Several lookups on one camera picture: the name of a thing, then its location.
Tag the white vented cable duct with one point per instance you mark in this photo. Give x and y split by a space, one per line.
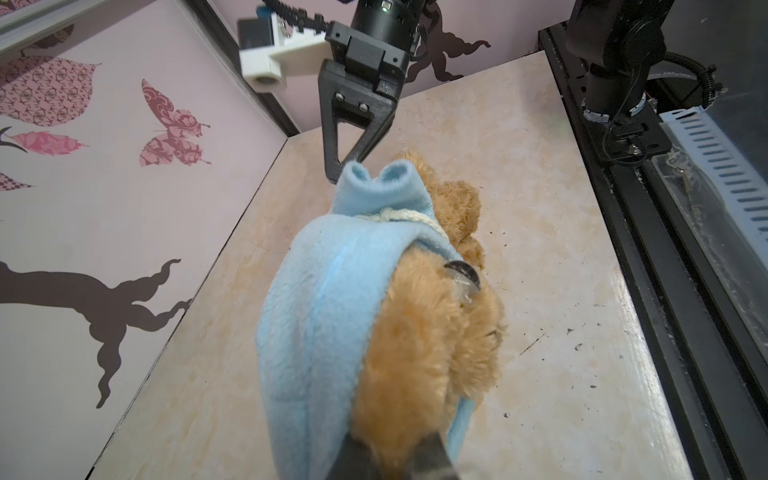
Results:
741 188

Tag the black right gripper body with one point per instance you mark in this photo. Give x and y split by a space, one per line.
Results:
376 53

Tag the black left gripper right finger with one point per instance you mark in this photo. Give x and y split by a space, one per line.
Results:
466 280

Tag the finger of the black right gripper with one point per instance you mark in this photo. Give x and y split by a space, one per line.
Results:
333 96
373 114

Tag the black left corner frame post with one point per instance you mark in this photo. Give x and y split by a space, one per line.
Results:
226 45

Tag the light blue fleece hoodie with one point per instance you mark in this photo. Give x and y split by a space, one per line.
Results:
317 317

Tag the tan plush teddy bear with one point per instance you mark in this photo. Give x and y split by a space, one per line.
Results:
430 357

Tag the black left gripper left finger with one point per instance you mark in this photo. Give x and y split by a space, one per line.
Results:
428 459

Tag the aluminium rail left wall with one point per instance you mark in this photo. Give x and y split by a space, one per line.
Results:
27 25

